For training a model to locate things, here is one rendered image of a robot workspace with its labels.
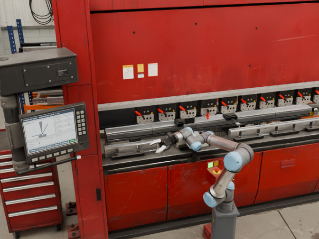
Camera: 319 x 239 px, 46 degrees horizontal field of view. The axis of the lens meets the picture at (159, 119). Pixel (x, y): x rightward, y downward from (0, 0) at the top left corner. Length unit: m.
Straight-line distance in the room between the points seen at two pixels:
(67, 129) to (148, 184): 1.13
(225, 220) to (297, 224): 1.41
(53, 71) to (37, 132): 0.42
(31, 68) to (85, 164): 1.02
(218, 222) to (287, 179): 1.41
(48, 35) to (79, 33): 4.81
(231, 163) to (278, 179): 1.70
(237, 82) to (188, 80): 0.48
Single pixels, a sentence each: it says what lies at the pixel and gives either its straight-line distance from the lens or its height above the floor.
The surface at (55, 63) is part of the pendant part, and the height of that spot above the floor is 1.90.
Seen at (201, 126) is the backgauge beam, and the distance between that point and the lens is 3.82.
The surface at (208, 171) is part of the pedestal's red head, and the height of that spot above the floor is 0.77.
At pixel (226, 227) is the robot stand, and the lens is 2.99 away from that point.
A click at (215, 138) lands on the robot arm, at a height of 1.34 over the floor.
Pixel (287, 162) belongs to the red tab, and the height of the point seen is 0.59.
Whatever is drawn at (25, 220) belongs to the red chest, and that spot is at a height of 0.23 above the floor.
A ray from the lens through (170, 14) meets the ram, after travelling 3.09.
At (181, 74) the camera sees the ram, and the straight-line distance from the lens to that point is 3.23.
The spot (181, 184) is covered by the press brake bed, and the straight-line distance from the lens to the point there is 3.60.
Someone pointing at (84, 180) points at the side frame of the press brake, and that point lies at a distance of 3.22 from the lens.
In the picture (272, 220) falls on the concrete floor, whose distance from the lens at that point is 4.19.
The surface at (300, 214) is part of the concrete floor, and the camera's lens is 4.36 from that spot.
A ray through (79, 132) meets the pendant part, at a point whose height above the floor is 1.39.
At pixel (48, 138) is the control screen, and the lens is 2.67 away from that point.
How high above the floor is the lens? 2.57
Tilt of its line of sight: 25 degrees down
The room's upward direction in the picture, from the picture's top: straight up
